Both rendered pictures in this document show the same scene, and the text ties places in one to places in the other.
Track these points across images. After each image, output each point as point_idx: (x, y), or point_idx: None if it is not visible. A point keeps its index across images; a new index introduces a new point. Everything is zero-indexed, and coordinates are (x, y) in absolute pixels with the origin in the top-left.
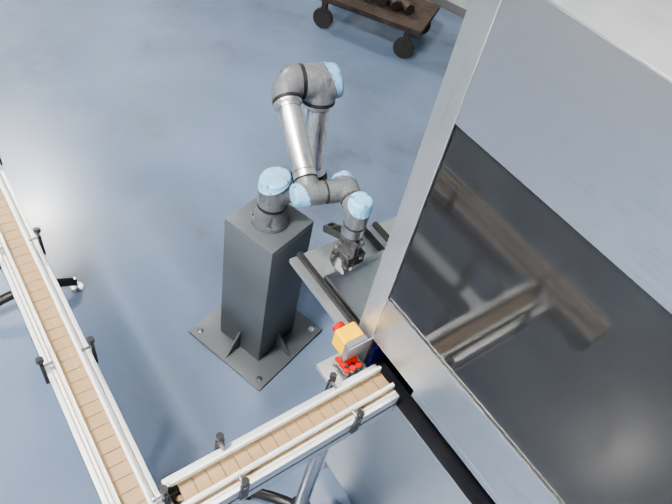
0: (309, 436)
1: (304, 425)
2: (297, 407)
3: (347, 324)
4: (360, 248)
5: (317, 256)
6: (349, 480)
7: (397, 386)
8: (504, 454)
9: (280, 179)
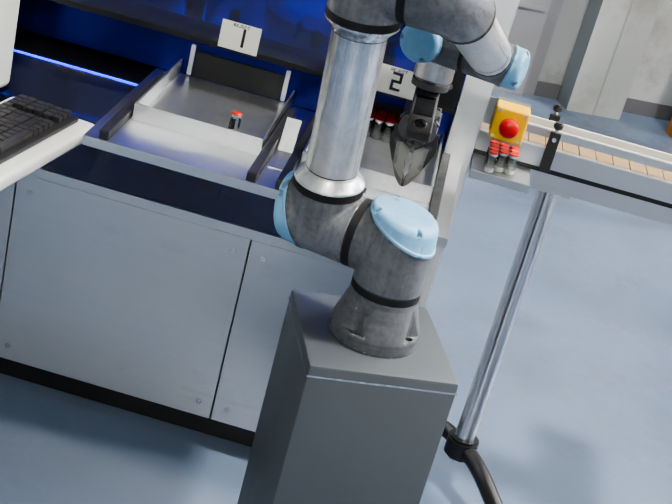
0: (607, 154)
1: (606, 158)
2: (603, 163)
3: (509, 108)
4: (408, 102)
5: None
6: None
7: None
8: None
9: (405, 204)
